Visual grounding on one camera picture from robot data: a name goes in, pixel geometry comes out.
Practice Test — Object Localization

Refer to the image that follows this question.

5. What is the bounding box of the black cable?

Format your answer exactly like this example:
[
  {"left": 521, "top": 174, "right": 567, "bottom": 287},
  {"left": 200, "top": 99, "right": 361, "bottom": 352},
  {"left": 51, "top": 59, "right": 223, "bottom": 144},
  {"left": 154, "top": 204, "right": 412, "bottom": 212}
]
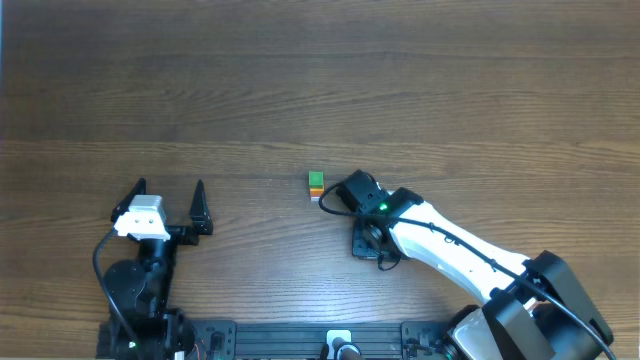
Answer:
[
  {"left": 318, "top": 172, "right": 617, "bottom": 360},
  {"left": 92, "top": 228, "right": 144, "bottom": 360}
]

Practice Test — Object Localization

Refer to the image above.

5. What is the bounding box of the mounting rail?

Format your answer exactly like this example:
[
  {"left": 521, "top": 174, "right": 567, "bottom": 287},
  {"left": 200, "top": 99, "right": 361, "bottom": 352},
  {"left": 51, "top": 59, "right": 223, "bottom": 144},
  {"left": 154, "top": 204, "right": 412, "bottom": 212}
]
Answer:
[{"left": 97, "top": 319, "right": 454, "bottom": 360}]

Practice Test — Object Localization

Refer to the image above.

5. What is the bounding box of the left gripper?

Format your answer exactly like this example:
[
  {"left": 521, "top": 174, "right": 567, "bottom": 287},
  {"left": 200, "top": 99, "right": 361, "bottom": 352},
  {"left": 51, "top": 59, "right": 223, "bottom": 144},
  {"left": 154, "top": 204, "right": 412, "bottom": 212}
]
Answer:
[{"left": 110, "top": 177, "right": 214, "bottom": 246}]

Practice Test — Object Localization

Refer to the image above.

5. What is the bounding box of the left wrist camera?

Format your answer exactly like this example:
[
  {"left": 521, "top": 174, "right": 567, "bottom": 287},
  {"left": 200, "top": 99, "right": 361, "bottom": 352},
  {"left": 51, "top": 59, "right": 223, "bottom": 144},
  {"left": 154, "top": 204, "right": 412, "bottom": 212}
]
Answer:
[{"left": 113, "top": 194, "right": 172, "bottom": 242}]

